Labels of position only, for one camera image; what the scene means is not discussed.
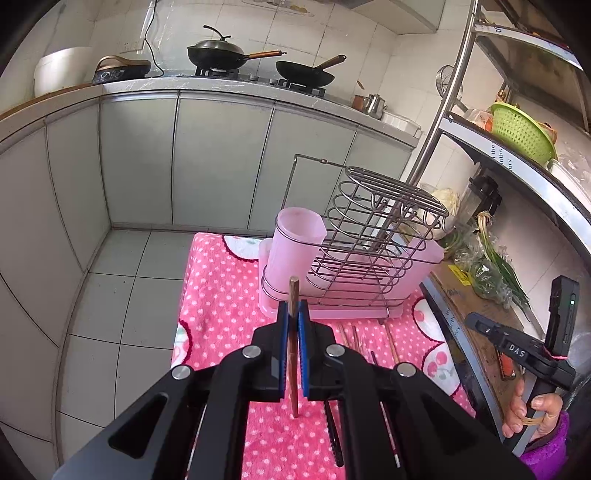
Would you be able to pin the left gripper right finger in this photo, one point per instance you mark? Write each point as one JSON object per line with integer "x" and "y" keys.
{"x": 303, "y": 332}

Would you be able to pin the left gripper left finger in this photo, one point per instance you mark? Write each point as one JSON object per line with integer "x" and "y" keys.
{"x": 278, "y": 366}

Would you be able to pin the dark brown wooden chopstick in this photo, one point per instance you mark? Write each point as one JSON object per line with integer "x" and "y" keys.
{"x": 292, "y": 343}

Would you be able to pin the purple right sleeve forearm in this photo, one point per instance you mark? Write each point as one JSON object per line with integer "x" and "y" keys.
{"x": 546, "y": 456}

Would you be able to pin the person's right hand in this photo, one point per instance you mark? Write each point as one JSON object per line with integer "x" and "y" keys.
{"x": 549, "y": 405}

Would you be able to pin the light wooden chopstick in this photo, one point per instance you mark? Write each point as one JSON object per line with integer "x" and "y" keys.
{"x": 393, "y": 349}
{"x": 356, "y": 339}

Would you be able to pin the pink plastic drip tray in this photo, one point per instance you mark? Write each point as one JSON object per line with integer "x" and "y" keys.
{"x": 358, "y": 287}

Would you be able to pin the pink plastic utensil cup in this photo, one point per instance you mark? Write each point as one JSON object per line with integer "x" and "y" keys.
{"x": 297, "y": 239}

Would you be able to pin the pink polka dot cloth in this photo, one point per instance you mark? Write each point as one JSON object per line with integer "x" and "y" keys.
{"x": 219, "y": 309}

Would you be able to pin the green onions bunch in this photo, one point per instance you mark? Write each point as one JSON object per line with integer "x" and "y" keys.
{"x": 474, "y": 251}

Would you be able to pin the black chopstick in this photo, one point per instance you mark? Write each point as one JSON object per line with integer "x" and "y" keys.
{"x": 333, "y": 435}

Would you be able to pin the black blender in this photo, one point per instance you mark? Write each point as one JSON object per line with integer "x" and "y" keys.
{"x": 481, "y": 194}

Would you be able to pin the stainless steel shelf rack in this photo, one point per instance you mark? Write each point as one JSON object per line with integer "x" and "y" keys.
{"x": 544, "y": 61}

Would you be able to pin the napa cabbage in bowl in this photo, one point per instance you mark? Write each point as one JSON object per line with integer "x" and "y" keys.
{"x": 451, "y": 200}

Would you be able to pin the green plastic colander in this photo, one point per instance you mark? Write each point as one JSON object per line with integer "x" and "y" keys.
{"x": 528, "y": 137}

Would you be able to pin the gas stove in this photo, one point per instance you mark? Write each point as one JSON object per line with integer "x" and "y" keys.
{"x": 236, "y": 75}

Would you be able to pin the black wok with lid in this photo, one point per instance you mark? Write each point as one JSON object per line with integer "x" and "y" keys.
{"x": 219, "y": 54}

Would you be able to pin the metal strainer hanging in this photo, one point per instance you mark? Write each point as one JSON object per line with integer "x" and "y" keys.
{"x": 444, "y": 79}

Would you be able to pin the dark round induction cooker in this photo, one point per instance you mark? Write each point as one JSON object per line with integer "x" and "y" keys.
{"x": 113, "y": 68}

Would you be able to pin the white rice cooker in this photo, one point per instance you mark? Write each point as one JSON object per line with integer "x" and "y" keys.
{"x": 62, "y": 69}

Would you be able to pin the metal wire utensil rack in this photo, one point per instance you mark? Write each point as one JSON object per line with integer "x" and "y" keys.
{"x": 368, "y": 213}

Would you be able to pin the black wok wooden handle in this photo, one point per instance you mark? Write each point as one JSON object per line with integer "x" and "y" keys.
{"x": 314, "y": 77}

